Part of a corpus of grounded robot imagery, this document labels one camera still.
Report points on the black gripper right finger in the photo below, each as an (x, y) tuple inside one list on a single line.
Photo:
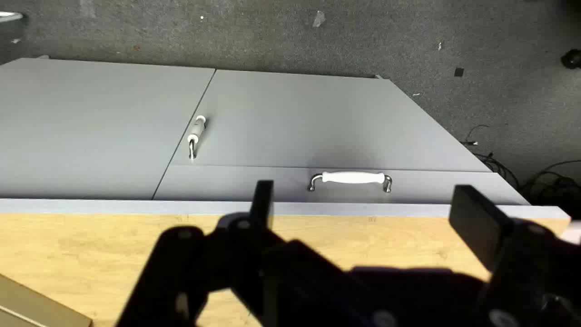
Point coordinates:
[(532, 273)]

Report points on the beige metal filing cabinet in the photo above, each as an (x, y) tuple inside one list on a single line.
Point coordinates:
[(29, 306)]

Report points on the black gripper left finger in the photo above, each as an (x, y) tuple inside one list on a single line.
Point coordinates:
[(200, 279)]

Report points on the grey counter drawer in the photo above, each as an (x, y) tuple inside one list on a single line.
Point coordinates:
[(241, 184)]

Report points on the white curved floor object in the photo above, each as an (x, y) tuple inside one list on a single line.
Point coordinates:
[(9, 17)]

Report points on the grey counter with wood top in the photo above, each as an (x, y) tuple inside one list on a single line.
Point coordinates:
[(73, 248)]

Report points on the small black floor object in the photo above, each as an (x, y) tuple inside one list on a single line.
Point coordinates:
[(570, 59)]

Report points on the grey counter door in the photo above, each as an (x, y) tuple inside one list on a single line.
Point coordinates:
[(332, 121), (91, 121)]

